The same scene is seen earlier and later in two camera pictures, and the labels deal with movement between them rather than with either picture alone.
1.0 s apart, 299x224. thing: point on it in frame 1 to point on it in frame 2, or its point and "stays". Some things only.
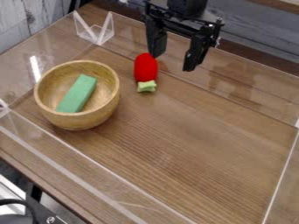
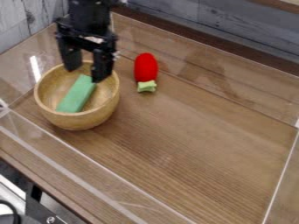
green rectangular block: (77, 94) stays
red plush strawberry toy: (145, 72) stays
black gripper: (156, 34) to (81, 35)
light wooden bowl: (52, 84) stays
